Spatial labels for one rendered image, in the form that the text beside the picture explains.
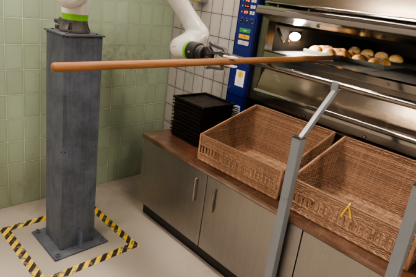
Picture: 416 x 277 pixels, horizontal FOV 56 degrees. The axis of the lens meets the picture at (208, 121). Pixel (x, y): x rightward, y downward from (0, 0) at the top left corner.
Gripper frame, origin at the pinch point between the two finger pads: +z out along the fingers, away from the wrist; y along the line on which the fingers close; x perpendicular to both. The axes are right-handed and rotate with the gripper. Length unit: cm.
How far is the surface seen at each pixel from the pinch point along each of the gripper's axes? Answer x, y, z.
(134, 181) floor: -33, 119, -113
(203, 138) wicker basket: -14, 48, -24
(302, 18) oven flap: -49, -22, 1
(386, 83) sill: -64, 3, 45
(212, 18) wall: -64, -12, -80
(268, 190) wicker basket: -15, 58, 23
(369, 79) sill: -64, 3, 37
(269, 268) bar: -4, 87, 39
